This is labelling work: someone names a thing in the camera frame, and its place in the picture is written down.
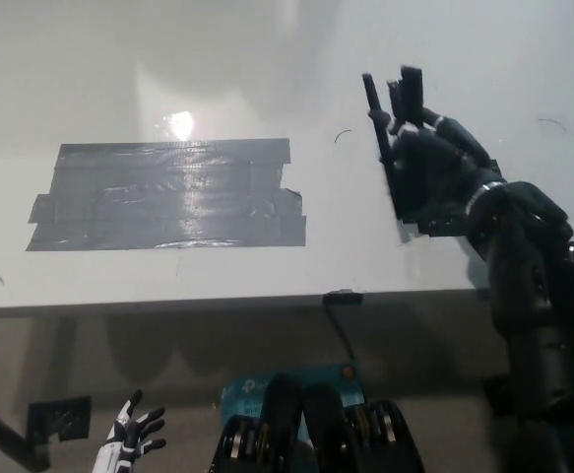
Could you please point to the black floor tape patch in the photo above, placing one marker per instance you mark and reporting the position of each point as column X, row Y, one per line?
column 60, row 419

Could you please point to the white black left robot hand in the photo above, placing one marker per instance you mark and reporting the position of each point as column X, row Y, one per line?
column 129, row 438

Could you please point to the grey duct tape patch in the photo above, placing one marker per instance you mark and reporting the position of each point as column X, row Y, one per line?
column 168, row 197

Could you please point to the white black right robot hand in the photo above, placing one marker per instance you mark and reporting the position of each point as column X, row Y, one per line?
column 439, row 162

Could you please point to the black diagonal metal bar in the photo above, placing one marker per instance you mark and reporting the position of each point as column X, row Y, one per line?
column 1, row 433

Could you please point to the teal router box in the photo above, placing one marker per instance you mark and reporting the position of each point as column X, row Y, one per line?
column 247, row 394

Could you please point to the black tape spot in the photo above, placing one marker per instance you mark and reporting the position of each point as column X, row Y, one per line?
column 434, row 224

